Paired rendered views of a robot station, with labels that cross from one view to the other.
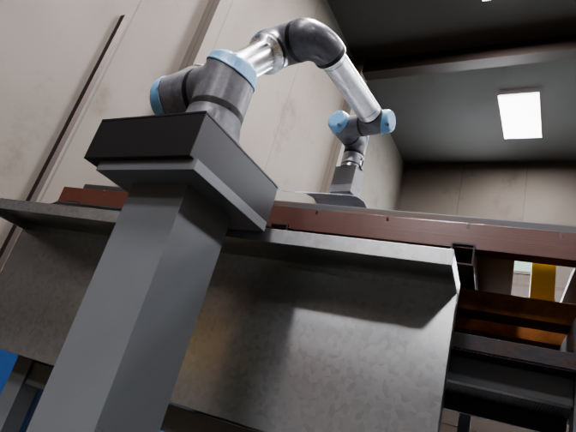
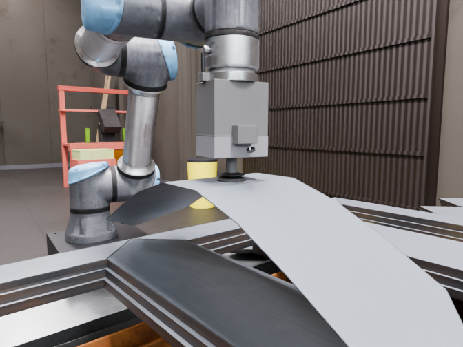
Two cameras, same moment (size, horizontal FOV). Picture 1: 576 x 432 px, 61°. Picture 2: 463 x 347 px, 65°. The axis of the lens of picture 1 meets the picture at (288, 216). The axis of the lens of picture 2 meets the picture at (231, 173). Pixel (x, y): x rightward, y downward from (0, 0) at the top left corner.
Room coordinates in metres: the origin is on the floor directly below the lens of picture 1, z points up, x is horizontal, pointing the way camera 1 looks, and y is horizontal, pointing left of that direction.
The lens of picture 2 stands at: (1.73, -0.65, 1.10)
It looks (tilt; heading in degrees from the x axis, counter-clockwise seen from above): 7 degrees down; 113
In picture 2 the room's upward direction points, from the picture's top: straight up
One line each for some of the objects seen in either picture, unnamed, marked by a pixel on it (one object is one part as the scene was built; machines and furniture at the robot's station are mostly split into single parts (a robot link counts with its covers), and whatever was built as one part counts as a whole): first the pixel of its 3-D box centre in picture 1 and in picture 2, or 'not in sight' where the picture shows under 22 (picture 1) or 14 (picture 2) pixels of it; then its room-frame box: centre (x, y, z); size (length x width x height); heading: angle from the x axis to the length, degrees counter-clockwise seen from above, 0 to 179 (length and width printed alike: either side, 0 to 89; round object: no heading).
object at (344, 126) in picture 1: (347, 127); (193, 18); (1.44, -0.11, 1.28); 0.11 x 0.11 x 0.08; 49
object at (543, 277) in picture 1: (542, 283); not in sight; (1.07, -0.62, 0.78); 0.05 x 0.05 x 0.19; 63
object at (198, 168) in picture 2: not in sight; (202, 182); (-0.67, 3.99, 0.35); 0.45 x 0.44 x 0.69; 57
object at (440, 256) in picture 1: (182, 239); (176, 279); (1.18, 0.24, 0.67); 1.30 x 0.20 x 0.03; 63
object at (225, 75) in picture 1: (224, 87); (91, 184); (0.90, 0.21, 0.94); 0.13 x 0.12 x 0.14; 49
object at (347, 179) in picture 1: (349, 183); (233, 115); (1.53, -0.17, 1.12); 0.10 x 0.09 x 0.16; 141
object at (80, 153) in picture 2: not in sight; (108, 137); (-3.13, 4.86, 0.96); 1.49 x 1.39 x 1.93; 57
